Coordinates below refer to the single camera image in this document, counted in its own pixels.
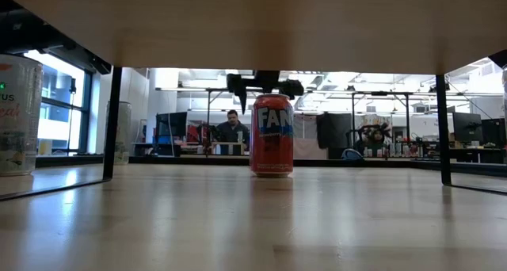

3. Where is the black tripod stand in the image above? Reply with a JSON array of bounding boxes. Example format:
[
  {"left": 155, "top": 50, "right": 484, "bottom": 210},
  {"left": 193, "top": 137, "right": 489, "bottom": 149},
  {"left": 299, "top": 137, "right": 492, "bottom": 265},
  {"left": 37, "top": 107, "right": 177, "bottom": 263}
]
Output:
[{"left": 67, "top": 77, "right": 78, "bottom": 155}]

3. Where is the red white banner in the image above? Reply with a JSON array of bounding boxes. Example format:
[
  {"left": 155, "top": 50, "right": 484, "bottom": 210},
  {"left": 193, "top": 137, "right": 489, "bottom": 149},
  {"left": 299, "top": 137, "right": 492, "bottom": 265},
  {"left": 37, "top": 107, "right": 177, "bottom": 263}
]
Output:
[{"left": 186, "top": 119, "right": 218, "bottom": 141}]

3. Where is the person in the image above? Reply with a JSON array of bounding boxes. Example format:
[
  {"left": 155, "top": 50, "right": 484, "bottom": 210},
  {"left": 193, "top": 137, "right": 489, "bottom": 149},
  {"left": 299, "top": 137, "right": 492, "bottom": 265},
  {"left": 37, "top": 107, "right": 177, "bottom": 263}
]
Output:
[{"left": 216, "top": 109, "right": 251, "bottom": 144}]

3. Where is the black metal gantry frame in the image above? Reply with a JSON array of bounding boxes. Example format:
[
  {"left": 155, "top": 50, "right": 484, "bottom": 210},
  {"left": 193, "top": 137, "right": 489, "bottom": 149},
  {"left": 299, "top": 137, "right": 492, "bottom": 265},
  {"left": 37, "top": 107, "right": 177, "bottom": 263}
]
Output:
[
  {"left": 351, "top": 90, "right": 412, "bottom": 145},
  {"left": 204, "top": 87, "right": 267, "bottom": 158}
]

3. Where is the wooden shelf with black legs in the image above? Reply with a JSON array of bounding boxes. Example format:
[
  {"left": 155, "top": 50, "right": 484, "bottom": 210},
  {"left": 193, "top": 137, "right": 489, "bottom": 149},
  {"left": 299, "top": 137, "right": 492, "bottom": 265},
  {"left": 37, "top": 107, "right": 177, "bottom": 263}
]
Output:
[{"left": 0, "top": 0, "right": 507, "bottom": 203}]

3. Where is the white Celsius slim can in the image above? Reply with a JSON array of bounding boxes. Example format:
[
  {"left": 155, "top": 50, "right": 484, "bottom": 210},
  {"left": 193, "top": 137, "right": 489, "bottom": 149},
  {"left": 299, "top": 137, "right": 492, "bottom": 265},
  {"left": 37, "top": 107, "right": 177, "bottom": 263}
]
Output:
[
  {"left": 105, "top": 100, "right": 132, "bottom": 166},
  {"left": 0, "top": 53, "right": 44, "bottom": 177}
]

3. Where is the blue grey dome object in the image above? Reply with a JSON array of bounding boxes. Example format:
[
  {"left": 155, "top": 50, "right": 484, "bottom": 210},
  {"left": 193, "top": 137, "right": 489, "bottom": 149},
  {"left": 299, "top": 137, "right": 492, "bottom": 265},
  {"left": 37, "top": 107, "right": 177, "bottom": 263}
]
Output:
[{"left": 342, "top": 147, "right": 364, "bottom": 162}]

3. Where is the black computer monitor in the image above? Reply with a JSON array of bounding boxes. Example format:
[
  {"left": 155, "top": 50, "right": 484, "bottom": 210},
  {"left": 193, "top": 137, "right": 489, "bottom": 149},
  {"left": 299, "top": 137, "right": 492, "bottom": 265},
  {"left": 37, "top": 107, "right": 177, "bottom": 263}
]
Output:
[
  {"left": 154, "top": 111, "right": 189, "bottom": 139},
  {"left": 452, "top": 112, "right": 484, "bottom": 146},
  {"left": 481, "top": 118, "right": 507, "bottom": 149}
]

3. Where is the large black panel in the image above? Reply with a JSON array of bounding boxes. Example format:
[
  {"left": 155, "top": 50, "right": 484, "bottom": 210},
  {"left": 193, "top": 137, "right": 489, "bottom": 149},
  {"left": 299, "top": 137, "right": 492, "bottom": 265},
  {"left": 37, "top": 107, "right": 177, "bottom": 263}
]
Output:
[{"left": 315, "top": 112, "right": 353, "bottom": 160}]

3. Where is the red Fanta soda can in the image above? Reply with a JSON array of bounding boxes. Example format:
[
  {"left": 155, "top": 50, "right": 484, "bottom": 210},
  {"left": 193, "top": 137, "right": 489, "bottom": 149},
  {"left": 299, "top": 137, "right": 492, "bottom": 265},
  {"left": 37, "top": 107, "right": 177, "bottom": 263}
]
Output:
[{"left": 250, "top": 93, "right": 295, "bottom": 179}]

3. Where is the black aluminium table frame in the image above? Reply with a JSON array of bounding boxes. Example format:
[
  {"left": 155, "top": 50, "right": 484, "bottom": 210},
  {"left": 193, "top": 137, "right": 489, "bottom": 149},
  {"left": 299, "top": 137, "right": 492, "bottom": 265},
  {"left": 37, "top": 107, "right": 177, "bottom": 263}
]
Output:
[{"left": 35, "top": 154, "right": 507, "bottom": 179}]

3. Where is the small background wooden shelf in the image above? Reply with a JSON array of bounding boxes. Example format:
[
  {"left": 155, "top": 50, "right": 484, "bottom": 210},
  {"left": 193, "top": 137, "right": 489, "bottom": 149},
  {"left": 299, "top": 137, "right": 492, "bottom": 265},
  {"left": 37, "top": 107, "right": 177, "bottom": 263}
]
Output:
[{"left": 209, "top": 141, "right": 246, "bottom": 156}]

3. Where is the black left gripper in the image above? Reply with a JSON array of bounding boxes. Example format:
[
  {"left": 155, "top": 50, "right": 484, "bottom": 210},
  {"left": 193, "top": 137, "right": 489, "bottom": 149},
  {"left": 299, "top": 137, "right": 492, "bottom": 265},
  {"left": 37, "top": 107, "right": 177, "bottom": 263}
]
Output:
[{"left": 227, "top": 70, "right": 306, "bottom": 115}]

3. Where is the dark background desk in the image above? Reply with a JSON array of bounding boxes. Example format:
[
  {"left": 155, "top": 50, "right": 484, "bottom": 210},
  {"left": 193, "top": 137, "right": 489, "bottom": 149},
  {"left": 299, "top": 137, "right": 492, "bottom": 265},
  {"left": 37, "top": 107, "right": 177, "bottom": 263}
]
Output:
[{"left": 449, "top": 146, "right": 507, "bottom": 165}]

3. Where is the pale hanging cloth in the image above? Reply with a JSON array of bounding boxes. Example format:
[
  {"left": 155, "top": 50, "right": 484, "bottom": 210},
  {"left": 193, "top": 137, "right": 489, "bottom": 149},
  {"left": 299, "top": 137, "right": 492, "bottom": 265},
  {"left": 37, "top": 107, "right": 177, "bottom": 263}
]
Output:
[{"left": 292, "top": 112, "right": 329, "bottom": 160}]

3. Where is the window with dark frame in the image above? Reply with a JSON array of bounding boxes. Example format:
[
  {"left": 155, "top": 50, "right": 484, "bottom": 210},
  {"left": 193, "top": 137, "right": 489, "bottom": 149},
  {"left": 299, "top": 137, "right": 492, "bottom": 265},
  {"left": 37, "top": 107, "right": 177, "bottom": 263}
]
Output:
[{"left": 23, "top": 50, "right": 94, "bottom": 156}]

